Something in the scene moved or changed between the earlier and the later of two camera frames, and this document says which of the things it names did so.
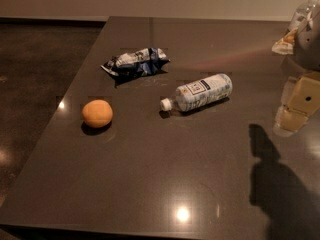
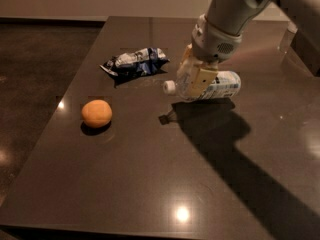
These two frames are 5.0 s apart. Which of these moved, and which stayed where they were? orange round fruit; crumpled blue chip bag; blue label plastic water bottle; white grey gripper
Moved: white grey gripper; blue label plastic water bottle
Stayed: crumpled blue chip bag; orange round fruit
